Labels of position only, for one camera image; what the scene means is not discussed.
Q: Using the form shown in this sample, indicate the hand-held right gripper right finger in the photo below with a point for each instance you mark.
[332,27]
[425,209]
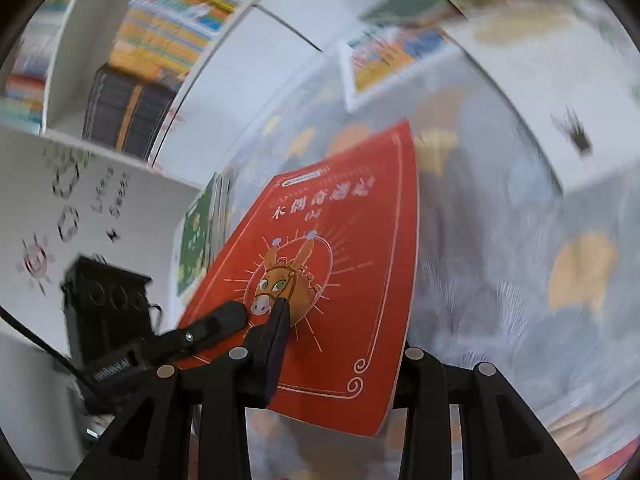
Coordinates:
[412,375]

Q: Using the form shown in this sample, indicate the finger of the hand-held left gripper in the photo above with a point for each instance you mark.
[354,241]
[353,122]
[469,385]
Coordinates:
[220,322]

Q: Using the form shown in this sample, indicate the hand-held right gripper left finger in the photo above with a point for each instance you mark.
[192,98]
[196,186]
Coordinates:
[277,340]

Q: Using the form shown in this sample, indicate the stack of thin books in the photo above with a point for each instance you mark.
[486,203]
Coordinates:
[195,240]

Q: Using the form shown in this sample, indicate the red book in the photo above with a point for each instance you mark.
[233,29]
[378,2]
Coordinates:
[325,260]

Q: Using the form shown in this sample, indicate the black outline cloud sticker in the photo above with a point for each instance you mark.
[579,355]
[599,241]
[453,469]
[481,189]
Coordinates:
[68,223]

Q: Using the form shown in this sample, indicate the leaf patterned tablecloth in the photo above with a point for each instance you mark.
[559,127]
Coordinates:
[500,285]

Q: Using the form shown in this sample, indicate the row of dark volumes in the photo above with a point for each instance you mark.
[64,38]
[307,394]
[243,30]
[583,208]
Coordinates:
[125,110]

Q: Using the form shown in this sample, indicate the row of colourful shelf books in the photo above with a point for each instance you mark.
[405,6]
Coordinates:
[170,30]

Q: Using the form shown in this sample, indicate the white cartoon cover book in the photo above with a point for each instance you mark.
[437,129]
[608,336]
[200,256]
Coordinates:
[385,60]

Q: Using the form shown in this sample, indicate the large white illustrated book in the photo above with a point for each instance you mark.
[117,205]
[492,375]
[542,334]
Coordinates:
[525,75]

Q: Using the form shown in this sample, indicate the white bookshelf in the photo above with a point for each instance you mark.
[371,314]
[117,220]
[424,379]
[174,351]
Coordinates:
[280,5]

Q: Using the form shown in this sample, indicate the black bird wall sticker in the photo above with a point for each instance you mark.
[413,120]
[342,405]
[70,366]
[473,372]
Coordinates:
[113,236]

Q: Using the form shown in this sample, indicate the sun wall sticker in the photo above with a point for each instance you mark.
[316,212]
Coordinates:
[34,262]

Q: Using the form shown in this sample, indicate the black lettering wall sticker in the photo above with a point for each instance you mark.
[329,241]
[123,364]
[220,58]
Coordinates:
[112,192]

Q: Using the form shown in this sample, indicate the tree wall sticker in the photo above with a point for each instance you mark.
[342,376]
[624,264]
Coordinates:
[70,152]

